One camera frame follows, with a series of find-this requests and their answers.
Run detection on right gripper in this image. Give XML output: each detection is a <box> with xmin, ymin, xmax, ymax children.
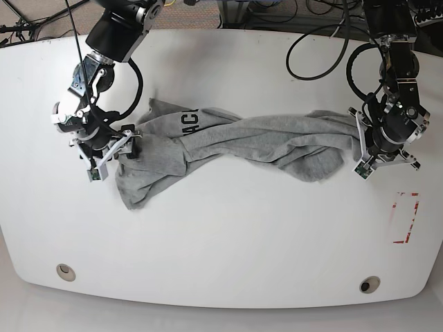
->
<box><xmin>69</xmin><ymin>124</ymin><xmax>142</xmax><ymax>170</ymax></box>

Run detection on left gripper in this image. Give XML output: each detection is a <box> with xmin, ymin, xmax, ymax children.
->
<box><xmin>348</xmin><ymin>107</ymin><xmax>421</xmax><ymax>170</ymax></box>

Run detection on grey T-shirt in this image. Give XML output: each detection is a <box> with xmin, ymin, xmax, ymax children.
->
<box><xmin>115</xmin><ymin>98</ymin><xmax>361</xmax><ymax>210</ymax></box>

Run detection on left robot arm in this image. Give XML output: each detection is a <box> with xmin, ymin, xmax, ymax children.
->
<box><xmin>346</xmin><ymin>1</ymin><xmax>430</xmax><ymax>179</ymax></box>

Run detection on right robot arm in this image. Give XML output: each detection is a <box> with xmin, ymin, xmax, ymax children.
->
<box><xmin>51</xmin><ymin>1</ymin><xmax>165</xmax><ymax>181</ymax></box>

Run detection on red tape rectangle marking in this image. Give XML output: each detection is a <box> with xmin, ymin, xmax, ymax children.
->
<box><xmin>388</xmin><ymin>192</ymin><xmax>420</xmax><ymax>244</ymax></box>

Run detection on white power strip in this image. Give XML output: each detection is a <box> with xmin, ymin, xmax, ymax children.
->
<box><xmin>413</xmin><ymin>7</ymin><xmax>442</xmax><ymax>27</ymax></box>

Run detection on black tripod legs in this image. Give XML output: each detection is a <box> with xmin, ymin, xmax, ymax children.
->
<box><xmin>1</xmin><ymin>1</ymin><xmax>69</xmax><ymax>48</ymax></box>

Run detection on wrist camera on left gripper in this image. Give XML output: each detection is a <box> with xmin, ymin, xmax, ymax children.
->
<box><xmin>353</xmin><ymin>160</ymin><xmax>374</xmax><ymax>181</ymax></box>

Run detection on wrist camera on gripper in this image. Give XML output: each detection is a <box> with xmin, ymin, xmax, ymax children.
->
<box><xmin>353</xmin><ymin>160</ymin><xmax>374</xmax><ymax>181</ymax></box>
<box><xmin>87</xmin><ymin>165</ymin><xmax>109</xmax><ymax>182</ymax></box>

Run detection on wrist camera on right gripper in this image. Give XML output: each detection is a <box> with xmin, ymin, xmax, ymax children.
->
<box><xmin>87</xmin><ymin>165</ymin><xmax>109</xmax><ymax>182</ymax></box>

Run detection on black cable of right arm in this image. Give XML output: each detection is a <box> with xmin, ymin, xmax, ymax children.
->
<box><xmin>65</xmin><ymin>0</ymin><xmax>145</xmax><ymax>132</ymax></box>

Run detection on right table cable grommet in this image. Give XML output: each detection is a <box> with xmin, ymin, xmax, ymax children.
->
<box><xmin>359</xmin><ymin>276</ymin><xmax>381</xmax><ymax>294</ymax></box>

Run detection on table cable grommet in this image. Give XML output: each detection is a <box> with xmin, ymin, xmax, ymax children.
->
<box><xmin>359</xmin><ymin>276</ymin><xmax>381</xmax><ymax>294</ymax></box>
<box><xmin>56</xmin><ymin>264</ymin><xmax>76</xmax><ymax>282</ymax></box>

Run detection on left table cable grommet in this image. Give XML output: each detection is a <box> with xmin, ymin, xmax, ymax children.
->
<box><xmin>56</xmin><ymin>264</ymin><xmax>76</xmax><ymax>282</ymax></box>

